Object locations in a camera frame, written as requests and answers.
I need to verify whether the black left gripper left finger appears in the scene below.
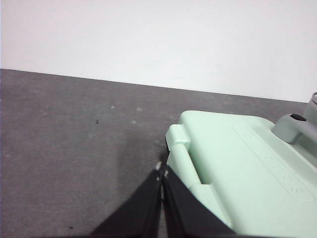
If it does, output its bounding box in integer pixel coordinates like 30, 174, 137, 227
91, 163, 163, 238

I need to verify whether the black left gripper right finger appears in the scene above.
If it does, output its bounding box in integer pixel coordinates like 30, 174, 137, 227
162, 166, 238, 238

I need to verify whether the mint green cooker base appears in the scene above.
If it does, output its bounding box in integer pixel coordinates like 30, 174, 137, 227
165, 123, 235, 231

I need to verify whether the green griddle cover, silver handle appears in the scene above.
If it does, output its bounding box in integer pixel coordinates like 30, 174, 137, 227
165, 91, 317, 238

